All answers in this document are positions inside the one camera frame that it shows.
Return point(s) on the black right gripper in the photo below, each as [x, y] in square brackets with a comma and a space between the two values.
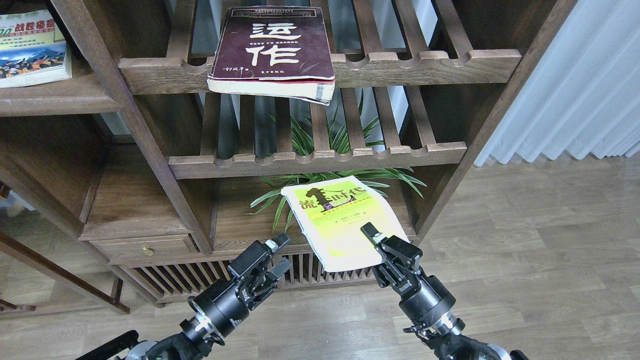
[424, 299]

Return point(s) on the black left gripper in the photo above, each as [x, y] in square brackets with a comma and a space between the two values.
[223, 306]

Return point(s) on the yellow-green cover book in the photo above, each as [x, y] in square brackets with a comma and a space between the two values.
[336, 238]

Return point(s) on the small white landscape-cover book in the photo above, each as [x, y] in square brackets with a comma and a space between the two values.
[33, 50]

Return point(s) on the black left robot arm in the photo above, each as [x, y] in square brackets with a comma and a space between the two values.
[174, 347]

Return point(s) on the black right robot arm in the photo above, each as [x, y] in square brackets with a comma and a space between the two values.
[456, 346]

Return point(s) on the dark wooden bookshelf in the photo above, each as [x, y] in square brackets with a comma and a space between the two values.
[134, 150]

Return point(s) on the dark red book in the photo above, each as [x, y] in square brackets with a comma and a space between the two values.
[279, 51]

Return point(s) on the white curtain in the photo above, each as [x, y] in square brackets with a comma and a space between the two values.
[583, 97]

